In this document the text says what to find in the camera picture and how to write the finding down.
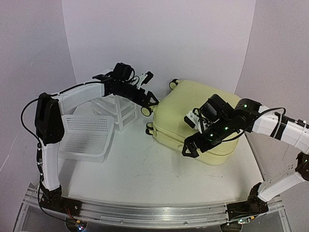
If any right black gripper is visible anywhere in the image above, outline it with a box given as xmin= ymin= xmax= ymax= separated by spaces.
xmin=183 ymin=118 xmax=234 ymax=159

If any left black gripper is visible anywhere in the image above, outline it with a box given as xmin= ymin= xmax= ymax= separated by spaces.
xmin=115 ymin=81 xmax=160 ymax=108

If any pale yellow hard suitcase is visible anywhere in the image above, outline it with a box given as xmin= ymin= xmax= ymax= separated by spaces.
xmin=146 ymin=80 xmax=240 ymax=153

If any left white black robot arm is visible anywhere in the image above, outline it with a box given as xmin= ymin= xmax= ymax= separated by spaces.
xmin=34 ymin=63 xmax=159 ymax=215

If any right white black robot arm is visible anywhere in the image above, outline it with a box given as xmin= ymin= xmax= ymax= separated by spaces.
xmin=182 ymin=94 xmax=309 ymax=224

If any white plastic drawer organizer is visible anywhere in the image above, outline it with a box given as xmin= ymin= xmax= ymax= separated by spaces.
xmin=91 ymin=94 xmax=138 ymax=132

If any white perforated plastic basket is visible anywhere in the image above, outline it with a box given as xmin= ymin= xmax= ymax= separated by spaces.
xmin=58 ymin=115 xmax=114 ymax=162

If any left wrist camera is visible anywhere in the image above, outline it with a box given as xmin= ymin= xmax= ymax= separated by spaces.
xmin=136 ymin=71 xmax=154 ymax=89

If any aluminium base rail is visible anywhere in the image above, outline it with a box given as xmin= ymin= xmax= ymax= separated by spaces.
xmin=14 ymin=184 xmax=291 ymax=232

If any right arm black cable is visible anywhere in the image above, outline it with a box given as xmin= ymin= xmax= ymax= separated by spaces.
xmin=197 ymin=107 xmax=288 ymax=143

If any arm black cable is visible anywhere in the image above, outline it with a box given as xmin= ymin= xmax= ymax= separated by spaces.
xmin=197 ymin=107 xmax=288 ymax=143
xmin=21 ymin=82 xmax=107 ymax=219

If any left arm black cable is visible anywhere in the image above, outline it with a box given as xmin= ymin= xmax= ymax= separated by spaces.
xmin=21 ymin=82 xmax=107 ymax=219

